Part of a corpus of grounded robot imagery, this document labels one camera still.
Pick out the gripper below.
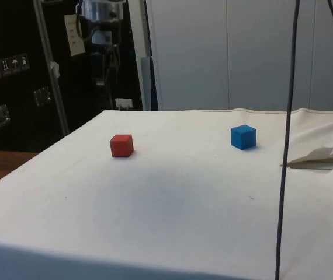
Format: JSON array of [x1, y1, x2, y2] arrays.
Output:
[[88, 20, 122, 55]]

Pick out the pale locker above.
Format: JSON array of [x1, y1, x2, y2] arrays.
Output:
[[310, 0, 333, 111], [145, 0, 228, 112], [226, 0, 313, 111]]

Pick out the black cabinet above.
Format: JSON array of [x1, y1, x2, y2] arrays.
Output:
[[0, 0, 144, 153]]

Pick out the red cube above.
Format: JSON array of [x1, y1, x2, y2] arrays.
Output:
[[109, 134, 134, 158]]

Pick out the blue cube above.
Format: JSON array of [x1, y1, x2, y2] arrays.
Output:
[[230, 124, 258, 151]]

